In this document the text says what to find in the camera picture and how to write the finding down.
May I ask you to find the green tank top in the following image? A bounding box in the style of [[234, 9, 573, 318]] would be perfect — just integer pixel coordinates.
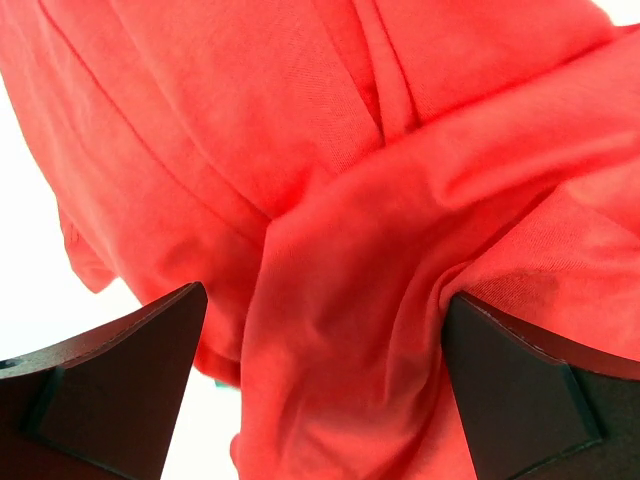
[[214, 379, 240, 391]]

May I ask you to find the red tank top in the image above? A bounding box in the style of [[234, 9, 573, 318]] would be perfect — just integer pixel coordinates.
[[1, 1, 639, 479]]

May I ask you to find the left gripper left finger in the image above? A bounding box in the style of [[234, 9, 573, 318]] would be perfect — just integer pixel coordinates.
[[1, 282, 207, 479]]

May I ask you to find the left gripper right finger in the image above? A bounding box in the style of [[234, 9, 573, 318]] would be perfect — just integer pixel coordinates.
[[442, 293, 639, 480]]

